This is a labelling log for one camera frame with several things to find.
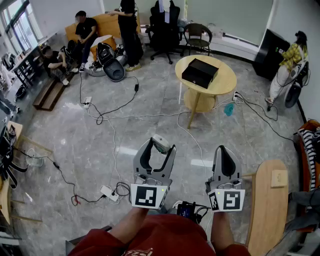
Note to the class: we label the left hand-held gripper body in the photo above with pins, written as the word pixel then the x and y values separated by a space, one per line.
pixel 146 195

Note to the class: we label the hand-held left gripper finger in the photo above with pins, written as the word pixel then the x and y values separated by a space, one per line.
pixel 137 162
pixel 170 165

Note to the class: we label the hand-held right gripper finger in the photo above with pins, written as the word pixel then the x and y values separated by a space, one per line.
pixel 238 170
pixel 217 165

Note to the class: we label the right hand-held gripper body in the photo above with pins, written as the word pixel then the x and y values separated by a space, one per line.
pixel 231 200

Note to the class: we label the small white object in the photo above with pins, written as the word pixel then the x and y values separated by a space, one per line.
pixel 161 143

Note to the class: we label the black box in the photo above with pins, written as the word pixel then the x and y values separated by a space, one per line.
pixel 200 72

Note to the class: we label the person's left forearm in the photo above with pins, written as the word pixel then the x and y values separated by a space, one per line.
pixel 130 225

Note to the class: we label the person's right forearm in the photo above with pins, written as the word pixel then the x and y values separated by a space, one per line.
pixel 222 230

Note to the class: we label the white power strip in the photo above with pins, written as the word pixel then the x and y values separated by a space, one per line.
pixel 110 193
pixel 87 102
pixel 236 96

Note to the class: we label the oval wooden table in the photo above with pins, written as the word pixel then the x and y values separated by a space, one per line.
pixel 267 212

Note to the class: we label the small wooden block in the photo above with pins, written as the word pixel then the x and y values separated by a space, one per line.
pixel 279 178

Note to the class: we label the black chest device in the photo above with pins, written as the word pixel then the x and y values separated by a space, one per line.
pixel 186 211

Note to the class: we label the person's red shirt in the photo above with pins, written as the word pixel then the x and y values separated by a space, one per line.
pixel 162 237

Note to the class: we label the teal floor object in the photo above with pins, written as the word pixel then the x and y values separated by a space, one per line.
pixel 229 110

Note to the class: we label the orange sofa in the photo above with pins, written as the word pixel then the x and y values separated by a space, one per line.
pixel 107 25
pixel 303 175

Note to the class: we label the grey garment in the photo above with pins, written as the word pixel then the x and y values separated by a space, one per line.
pixel 303 200

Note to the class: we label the striped cloth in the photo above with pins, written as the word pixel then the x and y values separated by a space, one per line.
pixel 310 155

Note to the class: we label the black power adapter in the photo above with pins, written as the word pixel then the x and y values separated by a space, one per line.
pixel 56 165
pixel 136 87

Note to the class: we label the round wooden table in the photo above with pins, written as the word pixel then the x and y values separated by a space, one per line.
pixel 225 80

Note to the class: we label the grey backpack rig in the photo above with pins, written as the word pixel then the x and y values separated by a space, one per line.
pixel 293 93

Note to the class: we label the open grey backpack shell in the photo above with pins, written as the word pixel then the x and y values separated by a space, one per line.
pixel 113 70

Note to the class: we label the wooden step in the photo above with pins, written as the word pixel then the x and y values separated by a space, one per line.
pixel 50 96

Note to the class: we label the black cabinet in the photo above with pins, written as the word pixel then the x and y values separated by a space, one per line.
pixel 270 55

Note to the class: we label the wooden chair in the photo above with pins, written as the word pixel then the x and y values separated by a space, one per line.
pixel 17 130

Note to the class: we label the dark wicker chair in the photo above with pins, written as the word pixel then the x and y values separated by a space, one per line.
pixel 197 41

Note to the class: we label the black office chair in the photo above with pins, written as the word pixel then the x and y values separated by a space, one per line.
pixel 165 32

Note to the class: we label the clear plastic bag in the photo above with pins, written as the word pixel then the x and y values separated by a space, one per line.
pixel 216 31

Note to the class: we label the black desk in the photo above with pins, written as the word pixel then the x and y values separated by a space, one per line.
pixel 25 67

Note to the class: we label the white cloth on chair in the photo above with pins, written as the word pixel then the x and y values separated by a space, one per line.
pixel 165 10

